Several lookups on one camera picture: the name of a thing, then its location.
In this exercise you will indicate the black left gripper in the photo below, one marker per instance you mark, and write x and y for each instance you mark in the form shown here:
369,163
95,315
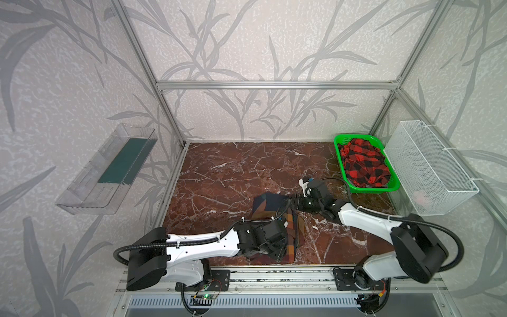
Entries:
283,241

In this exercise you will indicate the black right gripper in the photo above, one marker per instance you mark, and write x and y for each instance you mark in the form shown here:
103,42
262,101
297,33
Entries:
301,202

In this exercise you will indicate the multicolour plaid shirt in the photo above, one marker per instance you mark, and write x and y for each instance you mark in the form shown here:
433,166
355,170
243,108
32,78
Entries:
270,205

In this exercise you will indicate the green plastic basket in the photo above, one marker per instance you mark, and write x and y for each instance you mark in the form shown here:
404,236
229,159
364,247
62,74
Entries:
394,183

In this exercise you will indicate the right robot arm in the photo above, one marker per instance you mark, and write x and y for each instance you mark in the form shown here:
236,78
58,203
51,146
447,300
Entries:
417,251

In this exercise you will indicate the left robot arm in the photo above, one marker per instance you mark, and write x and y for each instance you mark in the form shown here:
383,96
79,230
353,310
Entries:
158,256

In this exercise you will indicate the red black plaid shirt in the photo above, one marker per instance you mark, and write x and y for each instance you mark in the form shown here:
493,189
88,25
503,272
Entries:
364,164

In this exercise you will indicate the pink object in basket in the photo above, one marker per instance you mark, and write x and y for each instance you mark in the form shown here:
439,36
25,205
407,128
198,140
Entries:
420,197

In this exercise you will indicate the aluminium front rail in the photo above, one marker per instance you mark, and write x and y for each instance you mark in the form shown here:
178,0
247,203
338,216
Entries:
289,279

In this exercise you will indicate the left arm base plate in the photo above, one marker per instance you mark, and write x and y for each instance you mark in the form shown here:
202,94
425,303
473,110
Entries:
219,281

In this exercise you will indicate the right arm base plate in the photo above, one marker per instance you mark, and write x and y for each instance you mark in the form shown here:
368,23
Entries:
347,279

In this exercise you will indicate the white wire mesh basket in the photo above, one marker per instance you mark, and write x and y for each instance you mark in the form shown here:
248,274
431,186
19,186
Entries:
422,162

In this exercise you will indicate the aluminium frame bars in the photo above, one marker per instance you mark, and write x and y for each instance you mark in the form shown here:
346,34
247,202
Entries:
395,87

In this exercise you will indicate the clear plastic wall bin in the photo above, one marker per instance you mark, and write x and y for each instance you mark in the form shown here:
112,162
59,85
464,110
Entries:
104,182

